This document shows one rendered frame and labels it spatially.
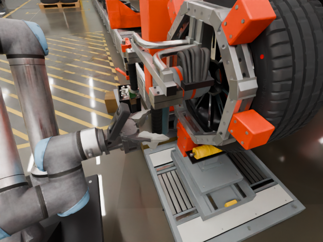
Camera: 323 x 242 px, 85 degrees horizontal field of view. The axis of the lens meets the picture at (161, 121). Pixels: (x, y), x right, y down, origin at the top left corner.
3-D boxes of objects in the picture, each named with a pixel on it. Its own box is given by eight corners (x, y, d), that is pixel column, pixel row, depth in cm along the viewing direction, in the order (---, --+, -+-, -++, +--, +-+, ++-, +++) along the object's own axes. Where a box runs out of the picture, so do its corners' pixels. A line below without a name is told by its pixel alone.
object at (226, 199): (252, 201, 113) (257, 194, 106) (202, 222, 103) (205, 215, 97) (210, 145, 148) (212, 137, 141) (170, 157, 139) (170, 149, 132)
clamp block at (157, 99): (182, 104, 53) (184, 89, 50) (154, 110, 51) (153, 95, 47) (176, 95, 57) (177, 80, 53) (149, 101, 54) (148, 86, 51)
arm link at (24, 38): (35, 198, 83) (-13, 20, 63) (74, 182, 94) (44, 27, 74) (41, 216, 72) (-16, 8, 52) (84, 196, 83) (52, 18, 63)
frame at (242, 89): (226, 167, 74) (287, 22, 38) (212, 172, 72) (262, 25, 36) (174, 98, 112) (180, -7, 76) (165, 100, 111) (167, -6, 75)
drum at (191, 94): (209, 101, 75) (216, 70, 66) (162, 112, 69) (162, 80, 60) (193, 85, 85) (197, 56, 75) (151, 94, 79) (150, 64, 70)
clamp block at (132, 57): (149, 61, 77) (148, 49, 74) (129, 64, 75) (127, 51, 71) (146, 56, 81) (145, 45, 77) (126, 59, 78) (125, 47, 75)
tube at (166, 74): (224, 72, 52) (234, 33, 45) (163, 83, 47) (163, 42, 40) (195, 51, 64) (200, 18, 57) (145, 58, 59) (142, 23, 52)
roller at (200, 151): (241, 147, 94) (244, 139, 91) (192, 163, 87) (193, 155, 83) (234, 139, 99) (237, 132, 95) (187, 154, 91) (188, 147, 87)
